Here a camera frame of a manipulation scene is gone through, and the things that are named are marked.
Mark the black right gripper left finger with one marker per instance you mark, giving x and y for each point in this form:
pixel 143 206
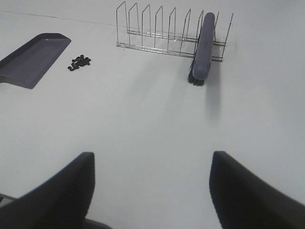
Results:
pixel 62 202

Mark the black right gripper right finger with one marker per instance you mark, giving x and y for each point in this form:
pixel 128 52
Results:
pixel 244 201

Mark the pile of dark coffee beans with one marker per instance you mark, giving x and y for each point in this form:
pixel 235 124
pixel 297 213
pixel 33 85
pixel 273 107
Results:
pixel 79 61

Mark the chrome wire dish rack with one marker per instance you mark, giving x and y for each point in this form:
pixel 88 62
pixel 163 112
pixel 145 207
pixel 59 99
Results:
pixel 143 30

